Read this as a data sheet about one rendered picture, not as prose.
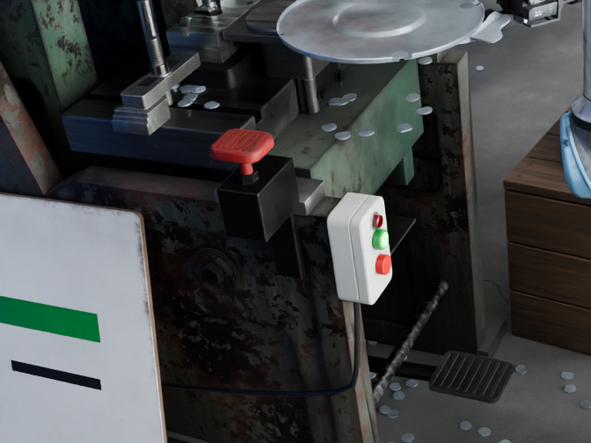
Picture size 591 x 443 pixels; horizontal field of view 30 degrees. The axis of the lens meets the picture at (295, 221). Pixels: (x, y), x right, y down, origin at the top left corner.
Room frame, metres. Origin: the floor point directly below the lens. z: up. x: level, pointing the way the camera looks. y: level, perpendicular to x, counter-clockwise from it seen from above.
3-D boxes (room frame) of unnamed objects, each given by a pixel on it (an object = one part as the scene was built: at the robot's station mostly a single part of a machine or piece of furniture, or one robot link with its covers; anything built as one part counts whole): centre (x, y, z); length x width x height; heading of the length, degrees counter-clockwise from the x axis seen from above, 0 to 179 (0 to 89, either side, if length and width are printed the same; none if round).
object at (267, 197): (1.22, 0.04, 0.62); 0.10 x 0.06 x 0.20; 148
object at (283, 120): (1.60, 0.07, 0.68); 0.45 x 0.30 x 0.06; 148
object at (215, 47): (1.60, 0.07, 0.76); 0.15 x 0.09 x 0.05; 148
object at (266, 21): (1.51, -0.08, 0.72); 0.25 x 0.14 x 0.14; 58
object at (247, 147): (1.20, 0.05, 0.72); 0.07 x 0.06 x 0.08; 58
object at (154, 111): (1.46, 0.16, 0.76); 0.17 x 0.06 x 0.10; 148
